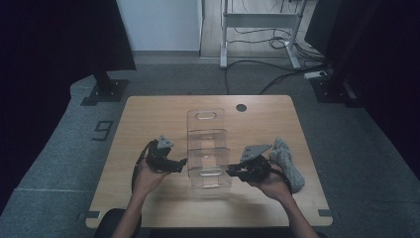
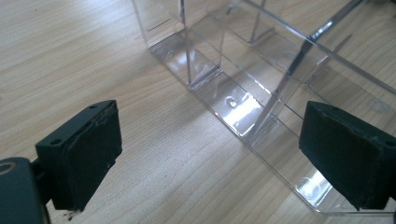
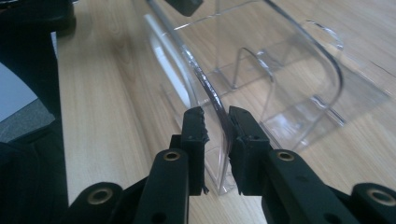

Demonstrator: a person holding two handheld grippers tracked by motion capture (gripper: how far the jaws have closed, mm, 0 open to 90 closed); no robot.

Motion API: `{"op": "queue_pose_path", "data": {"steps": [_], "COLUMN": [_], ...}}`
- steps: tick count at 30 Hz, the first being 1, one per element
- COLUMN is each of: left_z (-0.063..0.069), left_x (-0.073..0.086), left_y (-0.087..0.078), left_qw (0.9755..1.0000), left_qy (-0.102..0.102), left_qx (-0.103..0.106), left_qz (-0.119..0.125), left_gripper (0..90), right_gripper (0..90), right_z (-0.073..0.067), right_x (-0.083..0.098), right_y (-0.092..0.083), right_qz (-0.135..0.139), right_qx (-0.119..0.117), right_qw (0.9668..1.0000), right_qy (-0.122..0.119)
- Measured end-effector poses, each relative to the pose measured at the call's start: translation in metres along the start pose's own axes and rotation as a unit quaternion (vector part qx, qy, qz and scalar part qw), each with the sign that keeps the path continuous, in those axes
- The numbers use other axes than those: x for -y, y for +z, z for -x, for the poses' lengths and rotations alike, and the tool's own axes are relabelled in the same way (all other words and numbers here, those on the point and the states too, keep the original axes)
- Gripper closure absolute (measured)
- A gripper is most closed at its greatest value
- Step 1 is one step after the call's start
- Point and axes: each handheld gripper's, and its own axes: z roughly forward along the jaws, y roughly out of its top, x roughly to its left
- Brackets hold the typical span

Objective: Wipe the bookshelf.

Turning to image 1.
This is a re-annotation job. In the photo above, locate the white desk frame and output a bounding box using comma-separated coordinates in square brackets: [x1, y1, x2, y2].
[219, 0, 309, 69]

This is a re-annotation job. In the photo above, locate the black stand with base plate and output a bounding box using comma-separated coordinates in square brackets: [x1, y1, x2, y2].
[310, 77, 365, 108]
[80, 70, 130, 107]

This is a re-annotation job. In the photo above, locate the dark curtain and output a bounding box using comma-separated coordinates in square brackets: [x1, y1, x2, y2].
[0, 0, 137, 206]
[304, 0, 420, 179]

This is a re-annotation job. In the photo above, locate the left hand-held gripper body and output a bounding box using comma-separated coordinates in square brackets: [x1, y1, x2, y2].
[145, 134, 176, 173]

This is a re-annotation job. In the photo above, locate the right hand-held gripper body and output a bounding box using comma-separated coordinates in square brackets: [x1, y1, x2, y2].
[236, 143, 273, 182]

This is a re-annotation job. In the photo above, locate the black tape floor mark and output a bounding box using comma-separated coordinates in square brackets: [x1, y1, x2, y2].
[91, 120, 114, 142]

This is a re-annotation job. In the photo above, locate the black floor cable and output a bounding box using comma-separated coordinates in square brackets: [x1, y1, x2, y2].
[224, 59, 306, 96]
[260, 63, 328, 96]

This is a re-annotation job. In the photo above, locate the clear plastic organizer box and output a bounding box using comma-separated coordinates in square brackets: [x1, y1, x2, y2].
[186, 108, 233, 190]

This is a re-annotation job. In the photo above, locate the bundle of black cables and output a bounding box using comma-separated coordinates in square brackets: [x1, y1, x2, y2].
[227, 28, 326, 62]

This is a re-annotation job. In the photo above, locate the person's left hand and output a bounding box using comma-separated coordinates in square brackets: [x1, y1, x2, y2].
[133, 158, 170, 200]

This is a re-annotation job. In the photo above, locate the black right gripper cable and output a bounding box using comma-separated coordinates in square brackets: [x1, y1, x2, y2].
[268, 165, 294, 196]

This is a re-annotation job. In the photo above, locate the grey fluffy cloth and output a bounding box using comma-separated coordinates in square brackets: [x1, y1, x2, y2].
[268, 137, 306, 194]

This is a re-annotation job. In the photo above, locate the person's right hand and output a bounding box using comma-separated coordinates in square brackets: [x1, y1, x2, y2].
[252, 164, 294, 203]

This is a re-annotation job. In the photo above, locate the white power strip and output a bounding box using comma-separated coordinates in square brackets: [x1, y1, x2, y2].
[303, 69, 329, 80]

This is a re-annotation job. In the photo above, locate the person's dark clothed leg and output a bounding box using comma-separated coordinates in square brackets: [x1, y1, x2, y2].
[93, 207, 143, 238]

